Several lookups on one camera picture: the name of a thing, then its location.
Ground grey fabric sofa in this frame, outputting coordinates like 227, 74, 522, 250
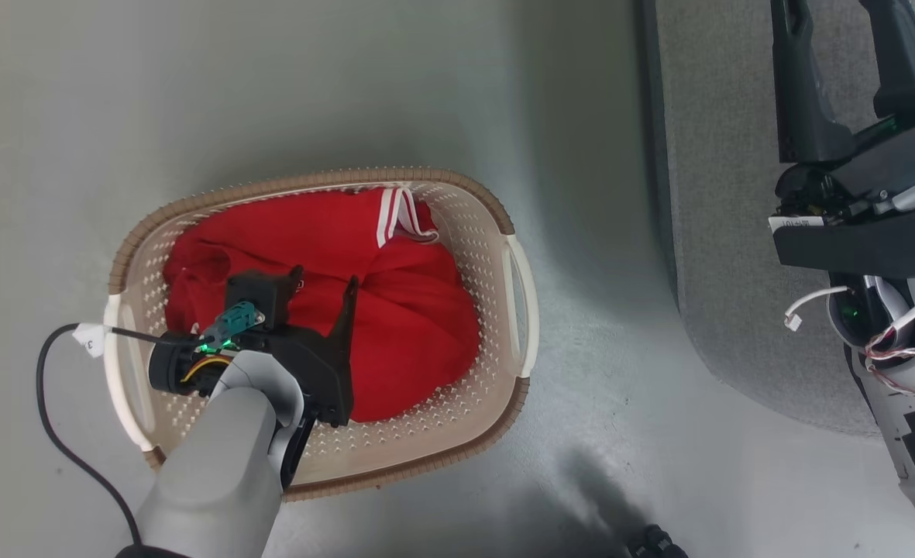
643, 0, 915, 437

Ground white paper cable tag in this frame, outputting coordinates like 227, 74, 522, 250
72, 322, 106, 359

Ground red white twisted wires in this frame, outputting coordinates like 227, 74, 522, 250
864, 324, 915, 410

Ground beige perforated plastic laundry basket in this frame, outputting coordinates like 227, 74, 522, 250
104, 167, 541, 502

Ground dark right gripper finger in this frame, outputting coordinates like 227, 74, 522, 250
770, 0, 855, 164
858, 0, 915, 119

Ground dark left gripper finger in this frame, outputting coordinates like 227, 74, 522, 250
285, 265, 305, 330
325, 276, 360, 347

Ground red garment with white stripes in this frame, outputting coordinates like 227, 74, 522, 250
164, 187, 444, 342

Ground white cable with plug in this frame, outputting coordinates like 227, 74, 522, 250
784, 285, 851, 333

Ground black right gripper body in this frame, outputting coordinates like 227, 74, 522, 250
769, 115, 915, 280

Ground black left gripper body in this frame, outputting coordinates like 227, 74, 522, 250
249, 325, 356, 429

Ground thin black cable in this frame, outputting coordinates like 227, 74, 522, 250
36, 323, 208, 547

